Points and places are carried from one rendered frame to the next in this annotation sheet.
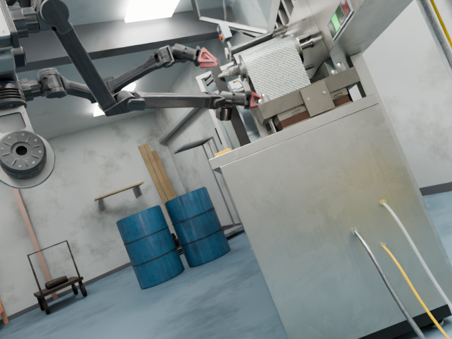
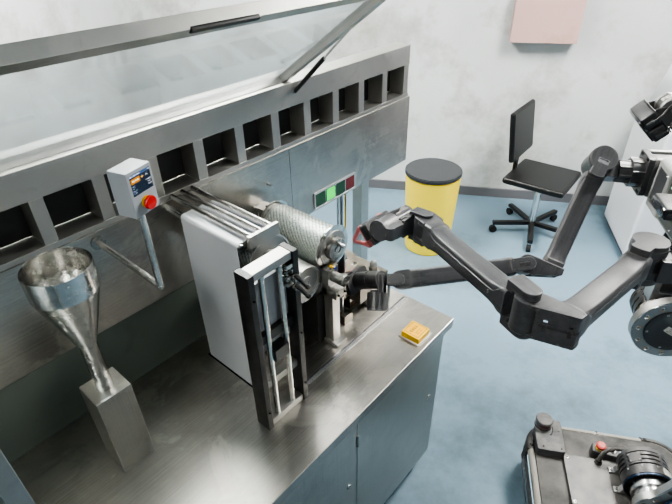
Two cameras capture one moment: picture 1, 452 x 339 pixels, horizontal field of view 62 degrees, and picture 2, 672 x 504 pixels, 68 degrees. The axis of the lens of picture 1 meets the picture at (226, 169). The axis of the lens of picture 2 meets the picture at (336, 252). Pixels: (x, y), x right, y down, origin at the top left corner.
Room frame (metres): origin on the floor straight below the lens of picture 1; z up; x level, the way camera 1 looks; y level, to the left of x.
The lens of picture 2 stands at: (2.70, 0.60, 2.12)
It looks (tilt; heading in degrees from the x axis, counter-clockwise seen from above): 34 degrees down; 220
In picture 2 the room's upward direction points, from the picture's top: 1 degrees counter-clockwise
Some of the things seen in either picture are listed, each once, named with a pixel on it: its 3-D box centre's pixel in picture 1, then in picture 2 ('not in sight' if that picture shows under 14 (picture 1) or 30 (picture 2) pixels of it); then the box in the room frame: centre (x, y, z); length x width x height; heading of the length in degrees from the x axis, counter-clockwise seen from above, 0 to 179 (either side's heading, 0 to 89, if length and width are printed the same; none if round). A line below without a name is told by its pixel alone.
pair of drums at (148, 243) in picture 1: (173, 235); not in sight; (4.97, 0.95, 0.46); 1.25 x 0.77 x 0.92; 117
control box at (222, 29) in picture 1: (222, 32); (137, 189); (2.26, -0.29, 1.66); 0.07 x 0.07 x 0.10; 16
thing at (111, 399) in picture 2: not in sight; (103, 381); (2.43, -0.37, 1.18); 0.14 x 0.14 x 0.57
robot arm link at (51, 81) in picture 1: (48, 85); (650, 261); (1.53, 0.55, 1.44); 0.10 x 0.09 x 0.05; 118
